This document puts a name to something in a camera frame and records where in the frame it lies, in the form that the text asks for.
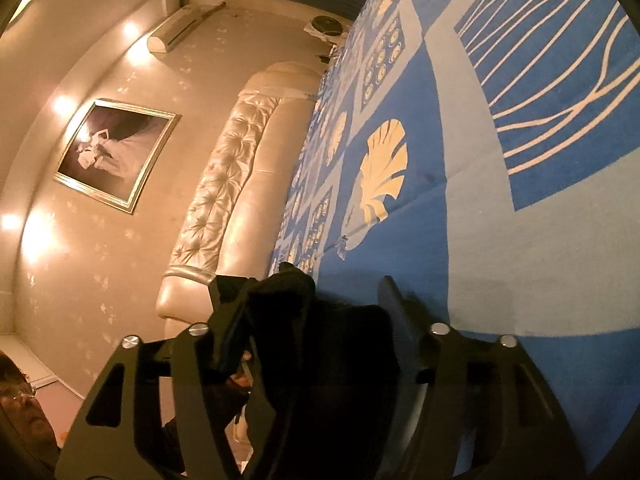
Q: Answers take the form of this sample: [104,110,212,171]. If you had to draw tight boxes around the black pants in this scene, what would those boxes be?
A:
[207,262,431,480]

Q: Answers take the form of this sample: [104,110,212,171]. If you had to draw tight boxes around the oval white-framed mirror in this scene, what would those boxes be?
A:
[305,15,353,39]

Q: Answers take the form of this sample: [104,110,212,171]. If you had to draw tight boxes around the person's head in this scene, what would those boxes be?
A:
[0,352,61,466]

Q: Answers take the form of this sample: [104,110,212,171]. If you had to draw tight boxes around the cream tufted leather headboard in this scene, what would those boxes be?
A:
[156,61,323,333]

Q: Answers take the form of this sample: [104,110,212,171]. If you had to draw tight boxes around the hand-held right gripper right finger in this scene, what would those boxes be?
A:
[377,276,586,480]

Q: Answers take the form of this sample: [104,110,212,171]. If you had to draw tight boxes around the white wall air conditioner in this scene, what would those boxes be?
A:
[148,2,227,56]

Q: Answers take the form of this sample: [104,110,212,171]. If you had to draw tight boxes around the person's eyeglasses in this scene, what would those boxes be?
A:
[0,380,38,402]

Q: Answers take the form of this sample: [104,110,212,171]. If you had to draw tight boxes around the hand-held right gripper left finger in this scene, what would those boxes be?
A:
[55,276,261,480]

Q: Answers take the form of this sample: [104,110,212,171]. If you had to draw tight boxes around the blue printed bed sheet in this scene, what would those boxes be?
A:
[267,0,640,476]

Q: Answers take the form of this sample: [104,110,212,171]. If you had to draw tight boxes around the gold-framed wall picture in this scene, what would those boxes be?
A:
[52,98,182,216]

